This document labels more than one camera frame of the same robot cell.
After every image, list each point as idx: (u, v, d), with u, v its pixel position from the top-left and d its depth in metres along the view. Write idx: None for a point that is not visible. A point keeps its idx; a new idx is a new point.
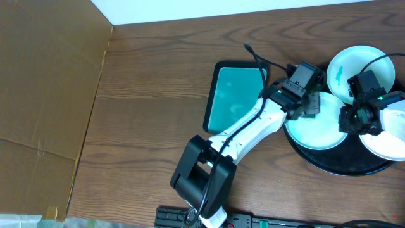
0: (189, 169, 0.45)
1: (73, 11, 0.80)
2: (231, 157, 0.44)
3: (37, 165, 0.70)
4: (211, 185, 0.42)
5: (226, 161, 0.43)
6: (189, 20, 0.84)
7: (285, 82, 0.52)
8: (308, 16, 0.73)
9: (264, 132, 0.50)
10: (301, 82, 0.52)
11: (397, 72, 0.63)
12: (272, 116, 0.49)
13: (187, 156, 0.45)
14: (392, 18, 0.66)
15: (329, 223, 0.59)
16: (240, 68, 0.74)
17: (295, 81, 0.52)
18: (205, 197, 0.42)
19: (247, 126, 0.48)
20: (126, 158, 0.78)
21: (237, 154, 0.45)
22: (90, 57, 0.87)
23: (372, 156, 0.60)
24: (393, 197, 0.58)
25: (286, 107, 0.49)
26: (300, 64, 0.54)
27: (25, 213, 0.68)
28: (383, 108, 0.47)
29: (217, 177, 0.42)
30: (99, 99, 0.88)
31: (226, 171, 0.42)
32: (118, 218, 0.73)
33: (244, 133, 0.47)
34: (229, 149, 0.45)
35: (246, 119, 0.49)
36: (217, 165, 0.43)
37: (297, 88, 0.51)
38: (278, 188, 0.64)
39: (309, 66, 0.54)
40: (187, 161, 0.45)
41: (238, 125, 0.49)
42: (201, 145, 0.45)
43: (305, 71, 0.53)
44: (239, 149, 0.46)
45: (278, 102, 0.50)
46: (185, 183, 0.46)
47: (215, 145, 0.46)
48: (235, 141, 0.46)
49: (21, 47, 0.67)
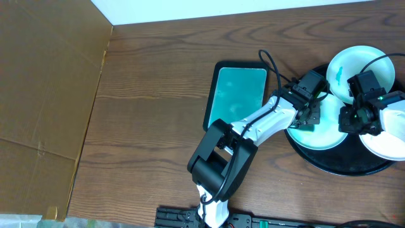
0: (210, 150, 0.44)
1: (72, 10, 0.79)
2: (252, 139, 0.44)
3: (37, 166, 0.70)
4: (234, 165, 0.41)
5: (247, 144, 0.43)
6: (189, 20, 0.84)
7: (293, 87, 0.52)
8: (308, 16, 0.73)
9: (277, 127, 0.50)
10: (309, 87, 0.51)
11: (397, 72, 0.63)
12: (288, 110, 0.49)
13: (209, 137, 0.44)
14: (392, 18, 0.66)
15: (329, 224, 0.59)
16: (240, 68, 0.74)
17: (303, 86, 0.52)
18: (227, 178, 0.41)
19: (264, 116, 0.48)
20: (126, 158, 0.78)
21: (256, 140, 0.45)
22: (90, 57, 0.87)
23: (372, 156, 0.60)
24: (392, 197, 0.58)
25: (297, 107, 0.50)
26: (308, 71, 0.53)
27: (25, 213, 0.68)
28: (383, 108, 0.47)
29: (239, 157, 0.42)
30: (100, 99, 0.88)
31: (248, 151, 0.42)
32: (118, 218, 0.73)
33: (262, 121, 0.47)
34: (249, 133, 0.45)
35: (261, 111, 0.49)
36: (239, 147, 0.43)
37: (304, 92, 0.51)
38: (278, 188, 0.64)
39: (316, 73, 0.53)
40: (208, 144, 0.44)
41: (255, 114, 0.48)
42: (223, 127, 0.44)
43: (312, 76, 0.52)
44: (257, 135, 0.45)
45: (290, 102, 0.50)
46: (202, 166, 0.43)
47: (236, 129, 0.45)
48: (255, 127, 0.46)
49: (20, 47, 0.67)
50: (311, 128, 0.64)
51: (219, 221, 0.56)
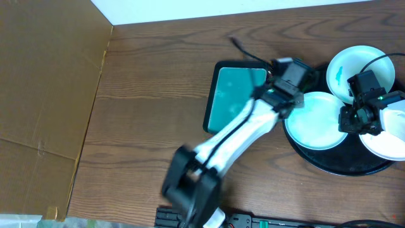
0: (177, 177, 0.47)
1: (72, 11, 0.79)
2: (217, 166, 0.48)
3: (37, 166, 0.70)
4: (198, 193, 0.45)
5: (211, 172, 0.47)
6: (189, 19, 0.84)
7: (276, 82, 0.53)
8: (308, 16, 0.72)
9: (254, 134, 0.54)
10: (292, 81, 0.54)
11: (397, 72, 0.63)
12: (261, 119, 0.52)
13: (174, 167, 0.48)
14: (392, 18, 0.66)
15: (329, 223, 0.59)
16: (240, 68, 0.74)
17: (287, 79, 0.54)
18: (192, 206, 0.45)
19: (235, 132, 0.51)
20: (126, 158, 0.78)
21: (224, 164, 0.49)
22: (90, 56, 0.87)
23: (372, 156, 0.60)
24: (392, 197, 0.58)
25: (276, 108, 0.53)
26: (291, 65, 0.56)
27: (25, 213, 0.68)
28: (383, 108, 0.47)
29: (204, 187, 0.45)
30: (99, 99, 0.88)
31: (210, 182, 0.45)
32: (118, 218, 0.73)
33: (231, 140, 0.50)
34: (215, 159, 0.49)
35: (235, 123, 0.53)
36: (203, 176, 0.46)
37: (288, 86, 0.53)
38: (278, 188, 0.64)
39: (299, 66, 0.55)
40: (175, 171, 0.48)
41: (226, 130, 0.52)
42: (188, 156, 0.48)
43: (295, 71, 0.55)
44: (225, 159, 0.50)
45: (269, 104, 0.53)
46: (171, 192, 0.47)
47: (202, 156, 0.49)
48: (223, 151, 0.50)
49: (20, 47, 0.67)
50: (311, 128, 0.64)
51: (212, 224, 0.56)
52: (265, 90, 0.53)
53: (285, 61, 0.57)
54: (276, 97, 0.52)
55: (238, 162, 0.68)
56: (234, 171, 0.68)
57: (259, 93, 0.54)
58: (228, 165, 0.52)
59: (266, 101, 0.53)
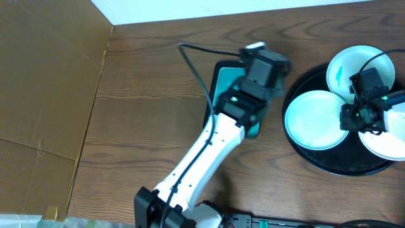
0: (143, 220, 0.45)
1: (72, 10, 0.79)
2: (181, 206, 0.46)
3: (37, 166, 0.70)
4: None
5: (175, 214, 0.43)
6: (188, 20, 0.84)
7: (243, 83, 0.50)
8: (308, 16, 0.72)
9: (220, 156, 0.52)
10: (259, 80, 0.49)
11: (397, 72, 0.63)
12: (224, 139, 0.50)
13: (138, 210, 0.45)
14: (392, 18, 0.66)
15: (329, 223, 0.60)
16: (240, 68, 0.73)
17: (254, 78, 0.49)
18: None
19: (197, 159, 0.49)
20: (126, 158, 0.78)
21: (188, 201, 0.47)
22: (90, 56, 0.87)
23: (372, 156, 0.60)
24: (392, 197, 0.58)
25: (242, 120, 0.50)
26: (254, 59, 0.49)
27: (25, 213, 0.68)
28: (388, 110, 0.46)
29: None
30: (99, 99, 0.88)
31: (177, 223, 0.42)
32: (118, 218, 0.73)
33: (193, 171, 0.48)
34: (178, 195, 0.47)
35: (197, 149, 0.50)
36: (167, 220, 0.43)
37: (255, 87, 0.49)
38: (278, 188, 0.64)
39: (263, 58, 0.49)
40: (140, 215, 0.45)
41: (189, 158, 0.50)
42: (148, 197, 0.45)
43: (261, 66, 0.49)
44: (188, 193, 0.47)
45: (235, 114, 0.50)
46: None
47: (162, 195, 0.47)
48: (185, 184, 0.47)
49: (20, 47, 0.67)
50: (312, 128, 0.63)
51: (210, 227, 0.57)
52: (228, 99, 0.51)
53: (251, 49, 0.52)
54: (241, 104, 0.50)
55: (238, 162, 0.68)
56: (234, 171, 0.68)
57: (223, 102, 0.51)
58: (195, 197, 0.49)
59: (231, 112, 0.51)
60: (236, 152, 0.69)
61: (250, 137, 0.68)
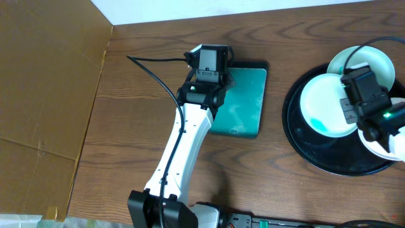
0: (143, 220, 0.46)
1: (72, 10, 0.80)
2: (176, 194, 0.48)
3: (37, 166, 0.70)
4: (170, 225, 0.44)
5: (171, 202, 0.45)
6: (189, 20, 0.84)
7: (197, 74, 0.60)
8: (308, 16, 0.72)
9: (199, 140, 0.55)
10: (211, 66, 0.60)
11: (397, 72, 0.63)
12: (195, 123, 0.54)
13: (134, 213, 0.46)
14: (392, 18, 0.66)
15: (329, 223, 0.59)
16: (239, 68, 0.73)
17: (205, 68, 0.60)
18: None
19: (176, 149, 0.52)
20: (126, 158, 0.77)
21: (180, 187, 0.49)
22: (90, 56, 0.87)
23: (372, 156, 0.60)
24: (392, 197, 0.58)
25: (205, 102, 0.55)
26: (202, 50, 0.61)
27: (25, 213, 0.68)
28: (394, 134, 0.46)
29: (169, 219, 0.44)
30: (99, 99, 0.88)
31: (175, 211, 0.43)
32: (118, 218, 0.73)
33: (176, 161, 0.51)
34: (169, 186, 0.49)
35: (174, 140, 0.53)
36: (165, 211, 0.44)
37: (209, 73, 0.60)
38: (278, 188, 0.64)
39: (209, 48, 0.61)
40: (139, 218, 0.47)
41: (169, 151, 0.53)
42: (140, 198, 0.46)
43: (209, 55, 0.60)
44: (178, 180, 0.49)
45: (198, 101, 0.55)
46: None
47: (154, 190, 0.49)
48: (171, 174, 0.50)
49: (20, 47, 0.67)
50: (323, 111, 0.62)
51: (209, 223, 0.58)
52: (187, 89, 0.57)
53: (195, 52, 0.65)
54: (202, 88, 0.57)
55: (238, 162, 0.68)
56: (234, 171, 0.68)
57: (185, 94, 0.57)
58: (187, 183, 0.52)
59: (193, 99, 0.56)
60: (236, 152, 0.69)
61: (250, 137, 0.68)
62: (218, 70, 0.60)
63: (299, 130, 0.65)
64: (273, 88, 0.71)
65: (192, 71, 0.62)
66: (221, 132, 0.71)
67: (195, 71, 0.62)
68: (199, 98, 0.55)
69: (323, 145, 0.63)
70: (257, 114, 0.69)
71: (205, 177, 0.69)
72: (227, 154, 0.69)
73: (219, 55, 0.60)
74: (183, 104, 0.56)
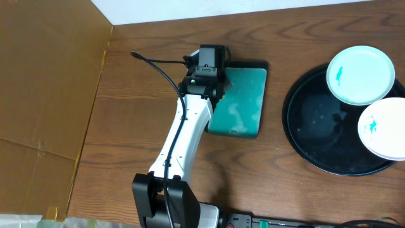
0: (148, 204, 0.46)
1: (72, 9, 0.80)
2: (178, 175, 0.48)
3: (37, 166, 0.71)
4: (174, 206, 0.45)
5: (175, 183, 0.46)
6: (189, 20, 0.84)
7: (196, 69, 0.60)
8: (307, 16, 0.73)
9: (200, 127, 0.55)
10: (209, 63, 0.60)
11: (397, 72, 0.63)
12: (196, 111, 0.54)
13: (138, 197, 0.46)
14: (392, 18, 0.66)
15: (329, 223, 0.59)
16: (240, 68, 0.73)
17: (204, 64, 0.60)
18: (173, 218, 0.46)
19: (178, 135, 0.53)
20: (126, 158, 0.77)
21: (183, 168, 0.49)
22: (90, 56, 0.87)
23: (372, 156, 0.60)
24: (393, 197, 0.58)
25: (205, 93, 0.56)
26: (200, 47, 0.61)
27: (25, 213, 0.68)
28: None
29: (174, 199, 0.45)
30: (99, 99, 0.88)
31: (180, 191, 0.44)
32: (118, 218, 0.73)
33: (178, 146, 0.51)
34: (173, 168, 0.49)
35: (176, 126, 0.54)
36: (169, 190, 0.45)
37: (208, 69, 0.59)
38: (277, 188, 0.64)
39: (208, 45, 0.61)
40: (142, 202, 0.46)
41: (171, 137, 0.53)
42: (145, 180, 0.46)
43: (207, 51, 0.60)
44: (180, 163, 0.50)
45: (198, 92, 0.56)
46: (154, 217, 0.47)
47: (159, 173, 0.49)
48: (174, 158, 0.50)
49: (20, 45, 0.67)
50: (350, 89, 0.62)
51: (209, 222, 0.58)
52: (188, 82, 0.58)
53: (195, 53, 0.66)
54: (201, 82, 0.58)
55: (238, 162, 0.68)
56: (234, 172, 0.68)
57: (185, 87, 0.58)
58: (189, 168, 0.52)
59: (193, 92, 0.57)
60: (237, 152, 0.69)
61: (250, 137, 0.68)
62: (216, 67, 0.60)
63: (299, 130, 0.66)
64: (273, 88, 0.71)
65: (192, 68, 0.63)
66: (221, 132, 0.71)
67: (195, 67, 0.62)
68: (199, 90, 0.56)
69: (323, 145, 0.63)
70: (257, 114, 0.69)
71: (205, 177, 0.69)
72: (228, 154, 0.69)
73: (217, 52, 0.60)
74: (185, 95, 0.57)
